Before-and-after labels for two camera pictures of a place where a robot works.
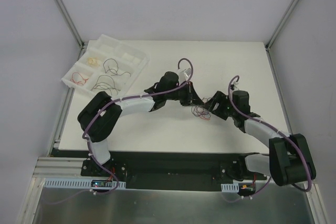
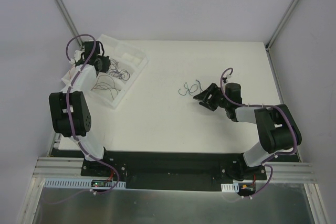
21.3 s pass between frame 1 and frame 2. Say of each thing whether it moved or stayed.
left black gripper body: moved
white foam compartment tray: stayed
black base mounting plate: stayed
